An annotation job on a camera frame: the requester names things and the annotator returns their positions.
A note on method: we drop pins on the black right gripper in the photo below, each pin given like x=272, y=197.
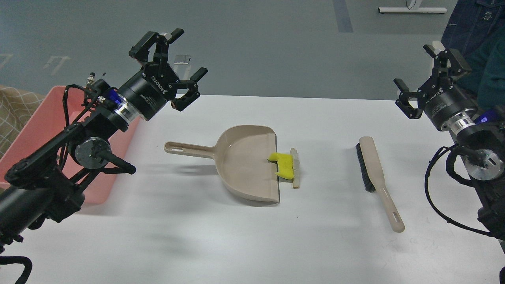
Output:
x=447, y=106

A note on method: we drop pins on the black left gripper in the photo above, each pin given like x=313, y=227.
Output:
x=148, y=91

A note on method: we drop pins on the beige hand brush black bristles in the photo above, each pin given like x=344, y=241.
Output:
x=374, y=180

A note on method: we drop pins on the beige plastic dustpan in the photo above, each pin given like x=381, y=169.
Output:
x=241, y=157

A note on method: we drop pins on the triangular bread slice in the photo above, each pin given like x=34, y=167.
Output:
x=296, y=180

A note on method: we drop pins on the yellow sponge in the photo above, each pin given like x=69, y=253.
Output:
x=285, y=164

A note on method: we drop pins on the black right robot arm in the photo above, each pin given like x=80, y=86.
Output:
x=476, y=158

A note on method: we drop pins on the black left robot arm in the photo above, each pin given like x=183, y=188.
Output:
x=50, y=183

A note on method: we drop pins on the pink plastic bin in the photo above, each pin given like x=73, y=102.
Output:
x=46, y=122

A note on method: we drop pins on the white office chair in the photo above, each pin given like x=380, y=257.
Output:
x=437, y=46

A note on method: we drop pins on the person in dark clothes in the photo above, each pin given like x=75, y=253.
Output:
x=476, y=29

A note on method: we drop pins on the white table base bar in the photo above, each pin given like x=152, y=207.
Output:
x=412, y=10

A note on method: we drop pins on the beige checkered cloth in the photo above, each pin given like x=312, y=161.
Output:
x=17, y=108

